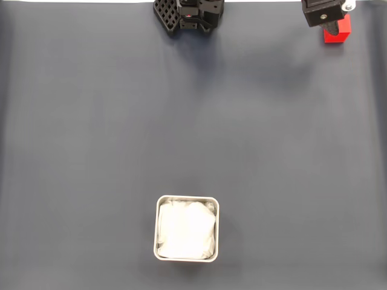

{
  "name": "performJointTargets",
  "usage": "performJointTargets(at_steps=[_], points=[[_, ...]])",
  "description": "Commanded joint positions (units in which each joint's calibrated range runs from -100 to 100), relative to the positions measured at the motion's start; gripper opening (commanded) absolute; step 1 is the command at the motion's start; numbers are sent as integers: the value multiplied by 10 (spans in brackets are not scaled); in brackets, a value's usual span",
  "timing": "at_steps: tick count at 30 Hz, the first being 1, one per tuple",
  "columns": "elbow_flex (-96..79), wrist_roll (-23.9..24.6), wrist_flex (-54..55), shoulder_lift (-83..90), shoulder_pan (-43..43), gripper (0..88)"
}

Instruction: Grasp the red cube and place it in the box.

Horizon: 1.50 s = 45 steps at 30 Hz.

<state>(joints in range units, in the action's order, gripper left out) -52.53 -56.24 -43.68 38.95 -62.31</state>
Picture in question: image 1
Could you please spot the red cube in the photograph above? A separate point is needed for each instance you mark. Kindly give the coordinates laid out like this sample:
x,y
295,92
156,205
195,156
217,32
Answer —
x,y
345,30

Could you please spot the white crumpled tissue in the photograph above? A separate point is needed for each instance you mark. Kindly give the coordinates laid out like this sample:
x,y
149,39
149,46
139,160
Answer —
x,y
187,229

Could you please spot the dark table mat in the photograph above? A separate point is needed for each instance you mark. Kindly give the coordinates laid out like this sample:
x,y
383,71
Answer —
x,y
90,151

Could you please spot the square metal box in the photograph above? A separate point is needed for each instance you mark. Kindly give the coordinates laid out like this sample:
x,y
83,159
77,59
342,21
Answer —
x,y
156,229

